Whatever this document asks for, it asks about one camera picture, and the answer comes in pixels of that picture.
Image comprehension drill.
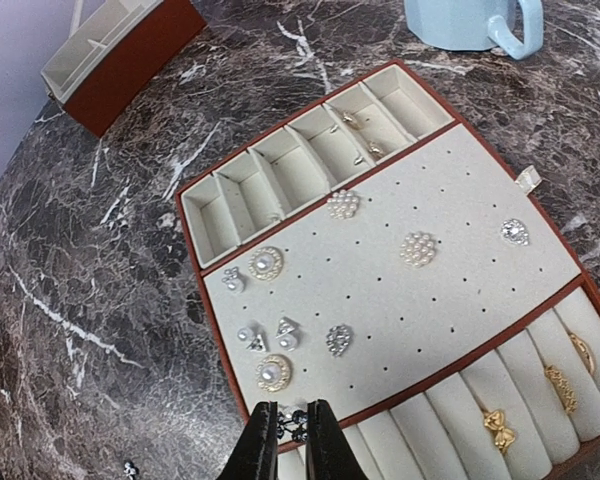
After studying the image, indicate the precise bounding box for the brown jewelry tray cream lining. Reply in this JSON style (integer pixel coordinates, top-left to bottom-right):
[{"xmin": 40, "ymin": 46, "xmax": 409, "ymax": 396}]
[{"xmin": 176, "ymin": 61, "xmax": 600, "ymax": 479}]

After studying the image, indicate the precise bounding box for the small silver pearl stud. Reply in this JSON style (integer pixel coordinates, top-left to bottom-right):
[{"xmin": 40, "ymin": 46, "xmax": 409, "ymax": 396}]
[{"xmin": 222, "ymin": 267, "xmax": 246, "ymax": 294}]

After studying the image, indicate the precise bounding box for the light blue mug upside down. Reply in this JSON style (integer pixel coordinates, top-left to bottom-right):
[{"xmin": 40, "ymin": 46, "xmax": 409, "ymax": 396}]
[{"xmin": 404, "ymin": 0, "xmax": 544, "ymax": 60}]

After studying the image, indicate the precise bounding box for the pearl cluster earring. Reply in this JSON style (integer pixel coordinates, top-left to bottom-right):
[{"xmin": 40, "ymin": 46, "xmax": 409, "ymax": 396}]
[
  {"xmin": 326, "ymin": 190, "xmax": 360, "ymax": 220},
  {"xmin": 399, "ymin": 232, "xmax": 437, "ymax": 268}
]

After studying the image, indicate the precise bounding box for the gold filigree ring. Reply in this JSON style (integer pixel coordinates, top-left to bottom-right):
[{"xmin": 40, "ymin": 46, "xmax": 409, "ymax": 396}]
[{"xmin": 543, "ymin": 364, "xmax": 580, "ymax": 415}]

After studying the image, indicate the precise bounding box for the triangle pearl stud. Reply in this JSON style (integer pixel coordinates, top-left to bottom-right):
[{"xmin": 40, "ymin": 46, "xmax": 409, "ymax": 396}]
[
  {"xmin": 236, "ymin": 323, "xmax": 269, "ymax": 353},
  {"xmin": 276, "ymin": 317, "xmax": 299, "ymax": 351}
]

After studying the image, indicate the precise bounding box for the dark crystal earring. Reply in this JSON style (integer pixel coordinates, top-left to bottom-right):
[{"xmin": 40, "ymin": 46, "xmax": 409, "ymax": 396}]
[{"xmin": 277, "ymin": 409, "xmax": 308, "ymax": 444}]

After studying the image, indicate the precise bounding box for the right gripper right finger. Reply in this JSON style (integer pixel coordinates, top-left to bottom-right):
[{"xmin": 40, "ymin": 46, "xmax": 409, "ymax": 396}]
[{"xmin": 305, "ymin": 399, "xmax": 363, "ymax": 480}]

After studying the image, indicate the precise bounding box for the crystal teardrop earring right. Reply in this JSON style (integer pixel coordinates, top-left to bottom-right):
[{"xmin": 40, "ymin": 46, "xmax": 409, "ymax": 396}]
[{"xmin": 500, "ymin": 218, "xmax": 530, "ymax": 246}]

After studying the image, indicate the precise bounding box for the pearl cluster earring right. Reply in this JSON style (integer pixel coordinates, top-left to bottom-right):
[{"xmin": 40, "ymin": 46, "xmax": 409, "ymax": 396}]
[{"xmin": 399, "ymin": 232, "xmax": 437, "ymax": 268}]

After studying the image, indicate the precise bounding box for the triangle pearl stud right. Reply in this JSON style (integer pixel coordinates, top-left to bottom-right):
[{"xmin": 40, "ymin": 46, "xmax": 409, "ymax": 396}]
[{"xmin": 276, "ymin": 317, "xmax": 299, "ymax": 351}]

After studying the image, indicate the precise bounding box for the brown jewelry box cream lining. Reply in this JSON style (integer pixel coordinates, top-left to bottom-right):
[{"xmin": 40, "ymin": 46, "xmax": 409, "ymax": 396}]
[{"xmin": 41, "ymin": 0, "xmax": 206, "ymax": 138}]

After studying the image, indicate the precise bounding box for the pearl cluster earring upper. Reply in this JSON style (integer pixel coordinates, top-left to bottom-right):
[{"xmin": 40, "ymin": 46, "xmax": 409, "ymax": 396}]
[{"xmin": 326, "ymin": 190, "xmax": 360, "ymax": 220}]

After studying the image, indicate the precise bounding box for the gold earring in tray slot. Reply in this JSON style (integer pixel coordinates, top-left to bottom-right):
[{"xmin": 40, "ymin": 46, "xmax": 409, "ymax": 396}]
[{"xmin": 329, "ymin": 109, "xmax": 385, "ymax": 165}]

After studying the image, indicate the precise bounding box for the gold bow ring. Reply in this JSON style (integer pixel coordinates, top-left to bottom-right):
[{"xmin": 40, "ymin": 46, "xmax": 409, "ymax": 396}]
[{"xmin": 482, "ymin": 408, "xmax": 516, "ymax": 456}]

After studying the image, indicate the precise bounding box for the triangle pearl stud left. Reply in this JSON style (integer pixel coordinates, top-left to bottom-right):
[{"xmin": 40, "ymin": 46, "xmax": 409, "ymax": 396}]
[{"xmin": 236, "ymin": 323, "xmax": 269, "ymax": 353}]

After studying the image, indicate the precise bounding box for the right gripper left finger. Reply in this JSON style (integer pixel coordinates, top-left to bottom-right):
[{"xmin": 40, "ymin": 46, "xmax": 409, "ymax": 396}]
[{"xmin": 217, "ymin": 402, "xmax": 278, "ymax": 480}]

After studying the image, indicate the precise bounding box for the gold rim pearl earring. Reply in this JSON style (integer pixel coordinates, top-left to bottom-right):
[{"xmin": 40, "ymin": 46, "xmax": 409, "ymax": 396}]
[
  {"xmin": 248, "ymin": 246, "xmax": 284, "ymax": 281},
  {"xmin": 256, "ymin": 354, "xmax": 292, "ymax": 393}
]

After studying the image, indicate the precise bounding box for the gold rim pearl earring lower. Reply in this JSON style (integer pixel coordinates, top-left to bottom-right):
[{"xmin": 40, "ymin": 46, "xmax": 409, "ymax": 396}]
[{"xmin": 256, "ymin": 354, "xmax": 292, "ymax": 393}]

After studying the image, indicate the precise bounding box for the gold band ring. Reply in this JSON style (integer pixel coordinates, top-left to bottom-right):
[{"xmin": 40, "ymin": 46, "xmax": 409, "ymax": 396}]
[{"xmin": 567, "ymin": 332, "xmax": 599, "ymax": 374}]

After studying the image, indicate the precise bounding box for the gold rim pearl earring upper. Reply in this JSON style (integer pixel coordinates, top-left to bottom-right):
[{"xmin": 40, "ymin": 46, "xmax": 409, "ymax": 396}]
[{"xmin": 248, "ymin": 246, "xmax": 284, "ymax": 281}]

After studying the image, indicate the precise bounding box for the dark earring on table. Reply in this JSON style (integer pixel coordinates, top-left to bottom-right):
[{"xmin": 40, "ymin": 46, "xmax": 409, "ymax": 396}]
[{"xmin": 123, "ymin": 461, "xmax": 138, "ymax": 480}]

